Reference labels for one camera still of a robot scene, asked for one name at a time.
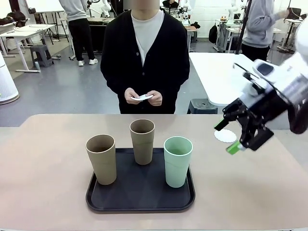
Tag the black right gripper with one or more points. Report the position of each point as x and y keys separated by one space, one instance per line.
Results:
x=262 y=108

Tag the pale green cup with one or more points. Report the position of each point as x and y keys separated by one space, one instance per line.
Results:
x=177 y=168

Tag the tan cup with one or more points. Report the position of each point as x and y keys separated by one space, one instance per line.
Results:
x=103 y=166
x=142 y=149

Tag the white scalloped paper coaster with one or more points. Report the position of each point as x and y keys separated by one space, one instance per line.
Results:
x=225 y=136
x=142 y=97

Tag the person's left forearm black sleeve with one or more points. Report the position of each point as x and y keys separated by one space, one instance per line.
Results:
x=174 y=87

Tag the person's right forearm black sleeve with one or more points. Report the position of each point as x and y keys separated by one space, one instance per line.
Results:
x=114 y=87

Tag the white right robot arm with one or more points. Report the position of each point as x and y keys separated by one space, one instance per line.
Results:
x=299 y=48

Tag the person's left hand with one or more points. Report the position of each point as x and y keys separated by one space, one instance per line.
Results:
x=156 y=98

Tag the person's right hand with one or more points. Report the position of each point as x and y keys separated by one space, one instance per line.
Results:
x=131 y=93

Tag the grey plastic stool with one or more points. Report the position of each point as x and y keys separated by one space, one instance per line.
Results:
x=41 y=54
x=202 y=107

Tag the white table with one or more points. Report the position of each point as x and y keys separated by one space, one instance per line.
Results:
x=211 y=77

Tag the black backpack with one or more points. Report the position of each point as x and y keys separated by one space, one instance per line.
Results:
x=213 y=34

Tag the white desk with equipment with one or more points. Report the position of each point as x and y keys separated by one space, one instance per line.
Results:
x=228 y=31

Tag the black stand pole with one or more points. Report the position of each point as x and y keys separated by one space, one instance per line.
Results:
x=243 y=26

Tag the bystander grey hoodie black trousers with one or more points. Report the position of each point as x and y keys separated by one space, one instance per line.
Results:
x=77 y=29
x=258 y=26

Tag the black plastic tray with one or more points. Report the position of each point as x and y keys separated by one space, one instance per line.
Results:
x=144 y=192

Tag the person in black cardigan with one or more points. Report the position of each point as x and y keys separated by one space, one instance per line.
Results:
x=120 y=60

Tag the bystander in patterned sweater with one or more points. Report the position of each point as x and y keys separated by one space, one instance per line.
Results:
x=170 y=8

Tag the black desk with panel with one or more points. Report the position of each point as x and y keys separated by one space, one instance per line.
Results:
x=98 y=36

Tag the small teal bottle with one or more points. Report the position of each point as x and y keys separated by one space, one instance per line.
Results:
x=37 y=66

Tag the white cylindrical appliance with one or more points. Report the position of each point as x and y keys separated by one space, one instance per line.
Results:
x=7 y=81

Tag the black bag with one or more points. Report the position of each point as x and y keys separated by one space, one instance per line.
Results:
x=15 y=16

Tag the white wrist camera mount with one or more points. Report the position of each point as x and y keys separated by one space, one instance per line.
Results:
x=250 y=84

